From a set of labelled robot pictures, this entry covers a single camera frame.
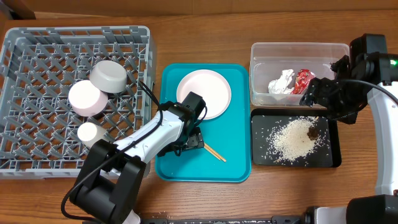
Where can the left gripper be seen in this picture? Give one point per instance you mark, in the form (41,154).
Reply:
(193,142)

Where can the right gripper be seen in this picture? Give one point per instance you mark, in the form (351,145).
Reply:
(317,94)

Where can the wooden chopstick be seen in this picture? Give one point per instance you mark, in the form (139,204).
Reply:
(222,158)
(212,153)

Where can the large white plate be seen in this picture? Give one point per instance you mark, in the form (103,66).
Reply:
(211,86)

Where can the rice and food scraps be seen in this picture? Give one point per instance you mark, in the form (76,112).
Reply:
(293,139)

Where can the white paper cup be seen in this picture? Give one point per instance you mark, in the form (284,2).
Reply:
(89,133)

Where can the grey bowl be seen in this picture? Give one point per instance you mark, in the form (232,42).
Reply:
(109,76)

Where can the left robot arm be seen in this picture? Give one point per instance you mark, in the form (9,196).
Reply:
(108,184)

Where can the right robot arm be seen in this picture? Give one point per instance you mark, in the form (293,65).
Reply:
(365,77)

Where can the teal plastic tray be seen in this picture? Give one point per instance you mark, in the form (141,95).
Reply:
(228,134)

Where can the red snack wrapper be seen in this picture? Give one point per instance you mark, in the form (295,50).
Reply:
(302,81)

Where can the crumpled white tissue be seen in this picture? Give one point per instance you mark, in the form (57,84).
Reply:
(281,85)

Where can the clear plastic bin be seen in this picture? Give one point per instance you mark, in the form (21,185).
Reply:
(270,59)

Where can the black tray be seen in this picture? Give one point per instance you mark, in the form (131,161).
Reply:
(261,118)

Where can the grey plastic dish rack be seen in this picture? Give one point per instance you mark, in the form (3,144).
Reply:
(39,65)

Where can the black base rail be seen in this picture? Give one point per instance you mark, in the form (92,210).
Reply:
(217,220)

